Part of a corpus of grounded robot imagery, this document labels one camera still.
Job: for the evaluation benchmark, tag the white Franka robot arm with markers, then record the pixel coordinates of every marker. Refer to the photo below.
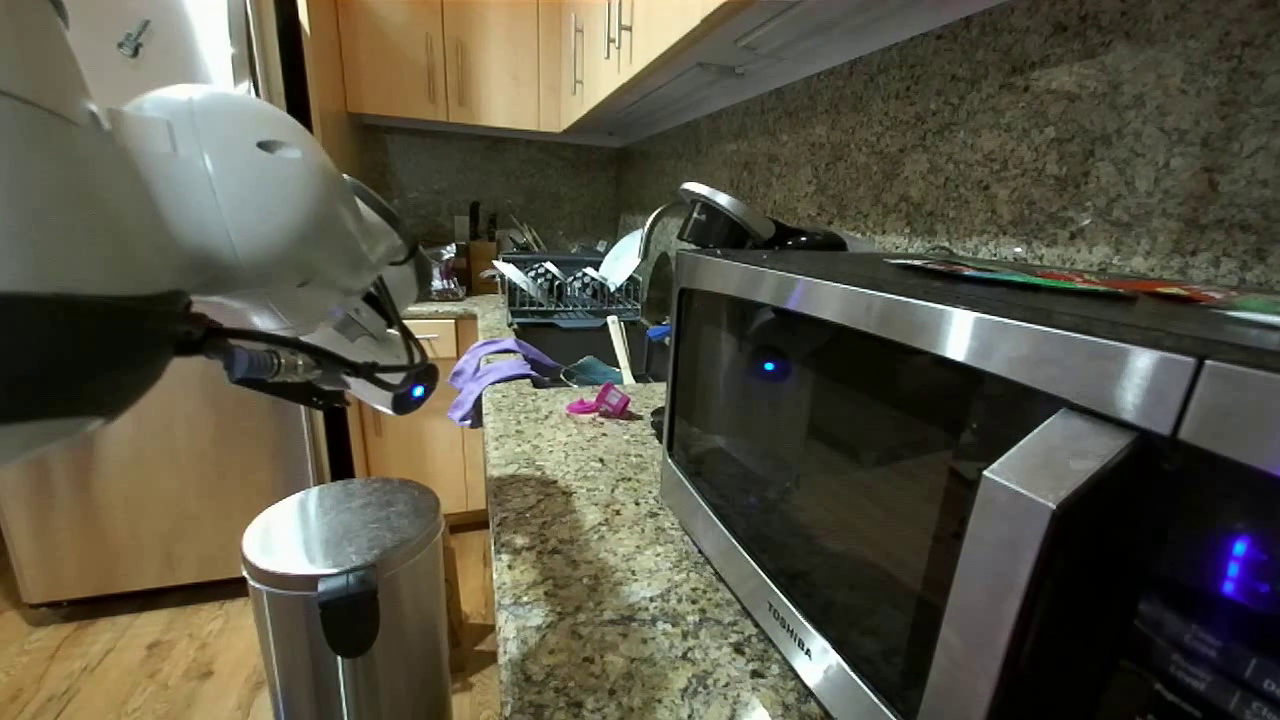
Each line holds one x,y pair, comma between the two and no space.
227,202

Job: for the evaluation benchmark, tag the sink faucet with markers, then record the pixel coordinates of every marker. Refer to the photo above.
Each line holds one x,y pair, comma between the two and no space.
621,348

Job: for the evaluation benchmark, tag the blue sponge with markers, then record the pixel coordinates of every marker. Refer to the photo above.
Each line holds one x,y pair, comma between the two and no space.
595,373

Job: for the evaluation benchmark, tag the pink plastic wrapper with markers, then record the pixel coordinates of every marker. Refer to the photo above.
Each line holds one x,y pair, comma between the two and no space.
601,402

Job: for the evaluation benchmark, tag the dark dish rack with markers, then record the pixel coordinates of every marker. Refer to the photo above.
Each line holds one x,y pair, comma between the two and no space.
560,302

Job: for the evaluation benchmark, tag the white plate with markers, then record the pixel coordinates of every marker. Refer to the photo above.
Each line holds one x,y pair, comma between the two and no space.
621,261

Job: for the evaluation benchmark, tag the purple cloth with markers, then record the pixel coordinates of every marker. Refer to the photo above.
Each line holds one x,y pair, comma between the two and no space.
486,367

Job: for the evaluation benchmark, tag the black coffee maker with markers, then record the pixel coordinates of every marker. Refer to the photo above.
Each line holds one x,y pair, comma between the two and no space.
725,221

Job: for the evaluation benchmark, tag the wooden knife block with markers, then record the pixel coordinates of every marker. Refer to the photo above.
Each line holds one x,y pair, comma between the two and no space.
481,261

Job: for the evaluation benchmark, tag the wooden lower cabinet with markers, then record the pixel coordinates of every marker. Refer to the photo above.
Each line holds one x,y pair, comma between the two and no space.
447,452

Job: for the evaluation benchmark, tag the stainless steel microwave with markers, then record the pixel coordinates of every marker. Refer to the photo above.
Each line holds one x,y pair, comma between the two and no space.
865,466

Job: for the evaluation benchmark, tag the long wooden upper cabinet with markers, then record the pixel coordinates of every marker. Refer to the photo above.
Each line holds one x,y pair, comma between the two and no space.
554,65

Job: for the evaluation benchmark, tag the short wooden upper cabinet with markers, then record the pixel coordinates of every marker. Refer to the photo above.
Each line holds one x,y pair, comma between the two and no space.
464,65

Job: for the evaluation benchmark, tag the stainless steel trash can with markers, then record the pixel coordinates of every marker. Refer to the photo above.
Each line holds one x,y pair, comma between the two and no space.
346,615

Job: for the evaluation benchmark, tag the red green flat card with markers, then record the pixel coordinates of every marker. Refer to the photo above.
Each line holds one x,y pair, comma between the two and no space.
1064,281

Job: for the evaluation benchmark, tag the stainless steel refrigerator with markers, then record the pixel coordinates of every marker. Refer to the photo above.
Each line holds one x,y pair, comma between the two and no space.
161,505

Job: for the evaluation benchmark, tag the green flat paper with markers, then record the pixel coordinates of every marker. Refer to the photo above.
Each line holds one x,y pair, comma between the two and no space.
1252,314

